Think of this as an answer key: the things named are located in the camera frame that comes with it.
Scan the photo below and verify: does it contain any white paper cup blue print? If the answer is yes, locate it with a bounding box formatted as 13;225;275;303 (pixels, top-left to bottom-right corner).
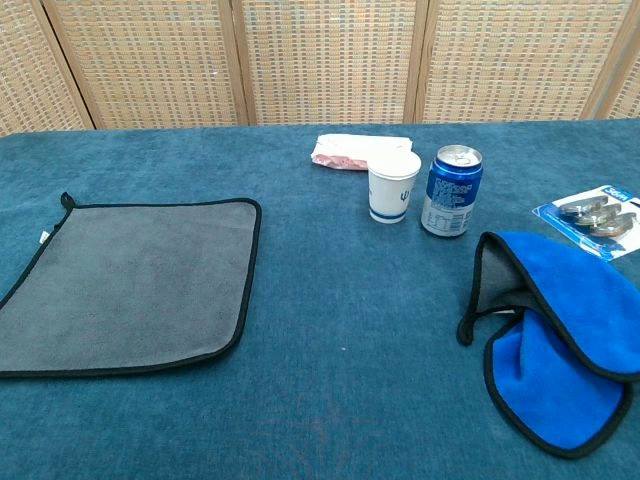
367;151;423;225

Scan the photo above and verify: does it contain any grey and green cloth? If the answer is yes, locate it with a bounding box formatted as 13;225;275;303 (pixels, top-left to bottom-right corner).
0;192;263;379

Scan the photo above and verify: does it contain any white pink tissue pack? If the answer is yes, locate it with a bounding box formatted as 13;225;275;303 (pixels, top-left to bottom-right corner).
310;133;415;173

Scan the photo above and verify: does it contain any wicker folding screen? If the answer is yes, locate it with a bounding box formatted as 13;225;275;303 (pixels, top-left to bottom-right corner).
0;0;640;137

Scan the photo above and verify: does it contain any teal carpet table cover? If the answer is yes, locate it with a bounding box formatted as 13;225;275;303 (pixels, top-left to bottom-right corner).
0;118;640;480

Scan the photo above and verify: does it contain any blue microfibre cloth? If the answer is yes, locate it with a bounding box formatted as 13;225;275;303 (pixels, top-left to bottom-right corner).
456;230;640;460

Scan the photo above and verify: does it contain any blue drink can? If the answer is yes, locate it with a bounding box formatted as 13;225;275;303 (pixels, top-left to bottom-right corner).
420;144;484;238

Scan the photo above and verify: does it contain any blister pack of metal clips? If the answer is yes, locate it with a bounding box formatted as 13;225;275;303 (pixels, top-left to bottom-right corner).
531;184;640;263

